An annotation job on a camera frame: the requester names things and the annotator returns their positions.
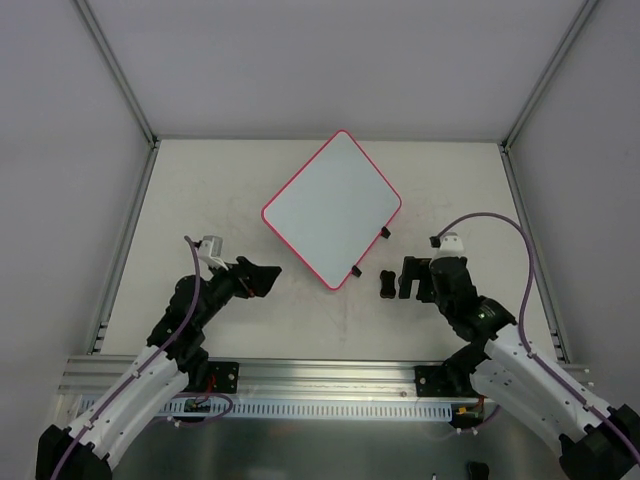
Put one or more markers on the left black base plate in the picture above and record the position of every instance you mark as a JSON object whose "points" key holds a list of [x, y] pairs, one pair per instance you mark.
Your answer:
{"points": [[222, 377]]}

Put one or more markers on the aluminium mounting rail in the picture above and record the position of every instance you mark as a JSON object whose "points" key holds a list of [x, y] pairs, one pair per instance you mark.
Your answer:
{"points": [[285, 379]]}

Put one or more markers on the aluminium frame post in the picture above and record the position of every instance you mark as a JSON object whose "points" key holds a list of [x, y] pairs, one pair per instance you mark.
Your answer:
{"points": [[95, 31], [550, 70]]}

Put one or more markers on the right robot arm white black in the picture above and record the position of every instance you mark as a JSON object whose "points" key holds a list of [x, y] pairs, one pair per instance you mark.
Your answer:
{"points": [[591, 439]]}

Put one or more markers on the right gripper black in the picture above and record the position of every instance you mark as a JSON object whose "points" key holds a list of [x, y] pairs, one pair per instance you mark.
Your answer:
{"points": [[422, 279]]}

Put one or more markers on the right aluminium frame post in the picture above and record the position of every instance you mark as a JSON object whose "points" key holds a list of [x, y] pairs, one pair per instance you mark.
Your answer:
{"points": [[550, 70]]}

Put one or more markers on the white slotted cable duct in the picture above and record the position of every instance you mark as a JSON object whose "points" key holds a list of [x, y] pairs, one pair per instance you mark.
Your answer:
{"points": [[256, 408]]}

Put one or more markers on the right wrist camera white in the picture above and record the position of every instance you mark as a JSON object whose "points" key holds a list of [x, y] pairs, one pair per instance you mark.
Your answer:
{"points": [[447, 245]]}

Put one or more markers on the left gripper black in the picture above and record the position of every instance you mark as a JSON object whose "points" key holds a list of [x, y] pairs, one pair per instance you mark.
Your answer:
{"points": [[241, 276]]}

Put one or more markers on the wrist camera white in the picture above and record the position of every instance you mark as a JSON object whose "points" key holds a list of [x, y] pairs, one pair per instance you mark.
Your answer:
{"points": [[209, 252], [447, 245]]}

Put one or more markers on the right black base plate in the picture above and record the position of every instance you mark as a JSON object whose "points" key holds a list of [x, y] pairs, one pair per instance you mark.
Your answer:
{"points": [[427, 381]]}

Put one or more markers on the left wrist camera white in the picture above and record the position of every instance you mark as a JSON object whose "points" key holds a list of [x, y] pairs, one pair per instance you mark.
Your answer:
{"points": [[209, 252]]}

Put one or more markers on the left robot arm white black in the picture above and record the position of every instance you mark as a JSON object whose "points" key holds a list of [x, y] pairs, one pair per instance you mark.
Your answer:
{"points": [[172, 361]]}

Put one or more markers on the black object bottom edge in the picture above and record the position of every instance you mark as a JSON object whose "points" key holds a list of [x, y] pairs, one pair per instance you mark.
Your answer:
{"points": [[478, 471]]}

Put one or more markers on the pink framed whiteboard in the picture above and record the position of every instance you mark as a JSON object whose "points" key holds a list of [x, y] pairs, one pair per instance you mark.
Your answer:
{"points": [[333, 209]]}

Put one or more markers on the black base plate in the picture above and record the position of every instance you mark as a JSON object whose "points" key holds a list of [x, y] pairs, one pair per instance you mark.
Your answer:
{"points": [[222, 377], [427, 381]]}

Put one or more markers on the black bone-shaped eraser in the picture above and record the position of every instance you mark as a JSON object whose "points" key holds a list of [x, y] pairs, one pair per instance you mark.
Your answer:
{"points": [[388, 288]]}

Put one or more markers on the left aluminium frame post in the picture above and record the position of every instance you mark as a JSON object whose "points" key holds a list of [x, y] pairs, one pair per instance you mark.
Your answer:
{"points": [[95, 31]]}

